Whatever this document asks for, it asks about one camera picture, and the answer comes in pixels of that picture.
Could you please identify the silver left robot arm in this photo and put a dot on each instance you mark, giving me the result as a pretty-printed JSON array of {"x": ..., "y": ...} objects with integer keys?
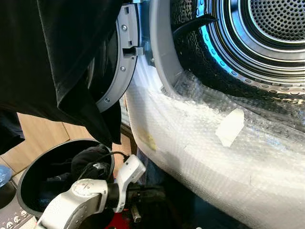
[{"x": 71, "y": 205}]

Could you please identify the black clothes pile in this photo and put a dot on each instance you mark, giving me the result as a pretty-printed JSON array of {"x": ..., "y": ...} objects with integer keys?
[{"x": 88, "y": 160}]

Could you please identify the red plastic object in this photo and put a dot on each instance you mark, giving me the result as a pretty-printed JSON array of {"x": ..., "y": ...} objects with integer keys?
[{"x": 119, "y": 223}]

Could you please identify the clear bubble wrap sheet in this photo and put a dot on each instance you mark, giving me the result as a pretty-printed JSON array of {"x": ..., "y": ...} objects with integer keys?
[{"x": 214, "y": 181}]

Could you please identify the white tape piece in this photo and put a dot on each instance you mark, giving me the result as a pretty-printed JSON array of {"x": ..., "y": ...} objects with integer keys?
[{"x": 229, "y": 128}]

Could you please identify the black round laundry bucket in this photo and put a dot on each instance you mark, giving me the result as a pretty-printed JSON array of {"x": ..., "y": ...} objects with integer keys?
[{"x": 33, "y": 176}]

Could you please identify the grey printed panel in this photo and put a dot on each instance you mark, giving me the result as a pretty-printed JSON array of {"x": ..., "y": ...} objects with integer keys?
[{"x": 14, "y": 220}]

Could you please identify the blue clear plastic object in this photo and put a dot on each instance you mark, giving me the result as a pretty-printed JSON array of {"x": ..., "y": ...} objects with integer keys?
[{"x": 4, "y": 175}]

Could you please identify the grey washer door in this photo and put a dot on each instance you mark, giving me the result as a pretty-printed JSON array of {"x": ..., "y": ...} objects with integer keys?
[{"x": 125, "y": 52}]

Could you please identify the grey rubber door seal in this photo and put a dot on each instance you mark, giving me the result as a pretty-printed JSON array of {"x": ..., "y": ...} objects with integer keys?
[{"x": 159, "y": 43}]

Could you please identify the large black hanging garment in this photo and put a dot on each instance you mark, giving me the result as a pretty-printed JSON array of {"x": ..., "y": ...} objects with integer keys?
[{"x": 47, "y": 47}]

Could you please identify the black drum paddle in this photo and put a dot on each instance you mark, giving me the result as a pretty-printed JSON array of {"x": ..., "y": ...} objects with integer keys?
[{"x": 190, "y": 25}]

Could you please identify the steel perforated washer drum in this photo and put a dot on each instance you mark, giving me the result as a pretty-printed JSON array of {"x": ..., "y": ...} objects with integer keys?
[{"x": 267, "y": 43}]

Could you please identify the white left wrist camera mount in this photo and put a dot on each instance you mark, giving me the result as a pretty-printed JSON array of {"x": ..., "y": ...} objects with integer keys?
[{"x": 129, "y": 171}]

